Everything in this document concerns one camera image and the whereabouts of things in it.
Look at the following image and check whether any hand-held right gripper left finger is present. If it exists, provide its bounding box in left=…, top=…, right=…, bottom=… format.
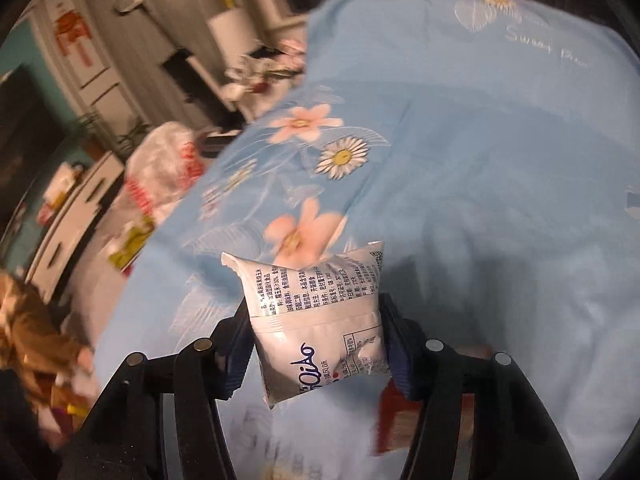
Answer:
left=59, top=310, right=258, bottom=480

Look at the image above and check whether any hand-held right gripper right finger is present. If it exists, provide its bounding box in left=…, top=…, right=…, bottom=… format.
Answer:
left=380, top=294, right=583, bottom=480

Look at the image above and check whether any white snack packet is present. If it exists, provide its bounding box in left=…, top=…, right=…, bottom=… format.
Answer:
left=221, top=240, right=393, bottom=409

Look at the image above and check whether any red snack packet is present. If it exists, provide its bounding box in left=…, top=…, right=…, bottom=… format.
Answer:
left=375, top=385, right=476, bottom=456

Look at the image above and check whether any yellow green paper bag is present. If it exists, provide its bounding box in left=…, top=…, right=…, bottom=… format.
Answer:
left=107, top=217, right=156, bottom=273

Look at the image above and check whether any brown patterned cloth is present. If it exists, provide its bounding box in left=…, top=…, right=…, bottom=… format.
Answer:
left=0, top=272, right=98, bottom=411

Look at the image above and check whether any white low cabinet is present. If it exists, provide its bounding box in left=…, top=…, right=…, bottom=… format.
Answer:
left=25, top=152, right=126, bottom=301

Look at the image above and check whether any blue floral blanket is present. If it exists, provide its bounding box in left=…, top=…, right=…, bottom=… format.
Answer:
left=92, top=0, right=640, bottom=480

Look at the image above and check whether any white red plastic bag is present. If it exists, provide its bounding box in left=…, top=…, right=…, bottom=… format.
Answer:
left=112, top=122, right=208, bottom=226

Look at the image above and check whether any white yellow box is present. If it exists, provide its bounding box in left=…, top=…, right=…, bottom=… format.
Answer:
left=42, top=160, right=83, bottom=208

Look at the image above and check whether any green potted plant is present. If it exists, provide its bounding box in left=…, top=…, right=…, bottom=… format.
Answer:
left=77, top=112, right=151, bottom=161

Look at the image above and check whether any pile of white pink clothes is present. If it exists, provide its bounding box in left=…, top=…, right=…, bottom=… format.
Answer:
left=222, top=37, right=308, bottom=98

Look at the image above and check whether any black television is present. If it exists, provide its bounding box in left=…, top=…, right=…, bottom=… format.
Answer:
left=0, top=65, right=66, bottom=241

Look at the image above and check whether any red paper wall decoration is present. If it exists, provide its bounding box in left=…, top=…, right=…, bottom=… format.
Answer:
left=54, top=11, right=95, bottom=68

